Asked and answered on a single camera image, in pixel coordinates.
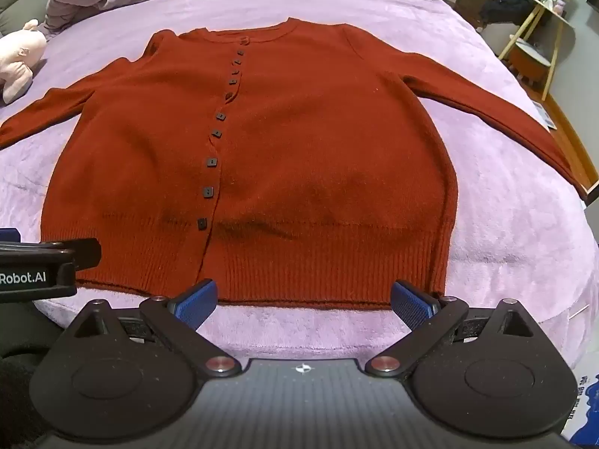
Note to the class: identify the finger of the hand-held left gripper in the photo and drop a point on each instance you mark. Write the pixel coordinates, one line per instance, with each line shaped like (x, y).
(56, 250)
(8, 235)

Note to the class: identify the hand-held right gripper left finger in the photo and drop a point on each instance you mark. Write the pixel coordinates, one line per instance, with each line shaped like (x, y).
(196, 306)

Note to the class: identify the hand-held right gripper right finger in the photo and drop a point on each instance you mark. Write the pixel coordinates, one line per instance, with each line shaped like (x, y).
(412, 304)

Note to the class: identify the red knitted cardigan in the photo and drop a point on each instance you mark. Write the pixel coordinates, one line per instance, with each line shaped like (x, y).
(304, 149)

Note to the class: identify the black fuzzy cloth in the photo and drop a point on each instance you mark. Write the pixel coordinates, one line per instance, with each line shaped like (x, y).
(14, 393)

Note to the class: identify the pink plush pig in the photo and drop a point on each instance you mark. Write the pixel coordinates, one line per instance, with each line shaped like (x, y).
(18, 56)

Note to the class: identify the blue and white bag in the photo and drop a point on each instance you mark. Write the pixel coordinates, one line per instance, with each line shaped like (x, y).
(587, 411)

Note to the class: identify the round orange stool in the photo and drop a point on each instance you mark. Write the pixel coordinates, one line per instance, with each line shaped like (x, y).
(526, 63)

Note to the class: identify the wooden side table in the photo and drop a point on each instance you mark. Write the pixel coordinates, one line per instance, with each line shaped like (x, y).
(553, 58)

